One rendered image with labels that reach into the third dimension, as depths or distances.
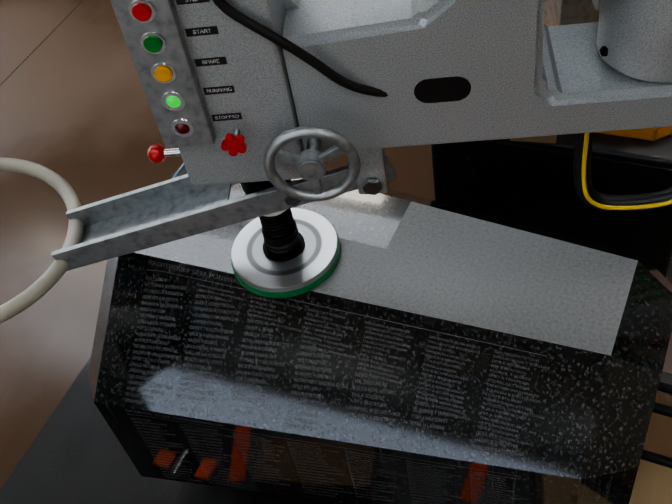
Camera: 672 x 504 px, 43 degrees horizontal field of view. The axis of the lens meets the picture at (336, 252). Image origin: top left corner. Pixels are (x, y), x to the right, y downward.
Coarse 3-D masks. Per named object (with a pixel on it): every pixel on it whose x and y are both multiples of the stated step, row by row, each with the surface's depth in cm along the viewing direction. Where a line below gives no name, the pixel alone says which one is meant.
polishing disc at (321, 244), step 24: (312, 216) 173; (240, 240) 171; (312, 240) 168; (336, 240) 168; (240, 264) 167; (264, 264) 166; (288, 264) 165; (312, 264) 164; (264, 288) 162; (288, 288) 162
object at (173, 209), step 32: (128, 192) 167; (160, 192) 166; (192, 192) 165; (224, 192) 162; (256, 192) 150; (96, 224) 173; (128, 224) 168; (160, 224) 156; (192, 224) 156; (224, 224) 155; (64, 256) 164; (96, 256) 164
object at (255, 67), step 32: (256, 0) 115; (288, 0) 126; (224, 32) 119; (224, 64) 123; (256, 64) 123; (224, 96) 127; (256, 96) 127; (288, 96) 127; (224, 128) 132; (256, 128) 132; (288, 128) 132; (192, 160) 137; (224, 160) 137; (256, 160) 137
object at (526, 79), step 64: (320, 0) 127; (384, 0) 123; (448, 0) 116; (512, 0) 115; (320, 64) 121; (384, 64) 123; (448, 64) 123; (512, 64) 122; (576, 64) 131; (384, 128) 132; (448, 128) 132; (512, 128) 131; (576, 128) 130; (640, 128) 132; (384, 192) 144
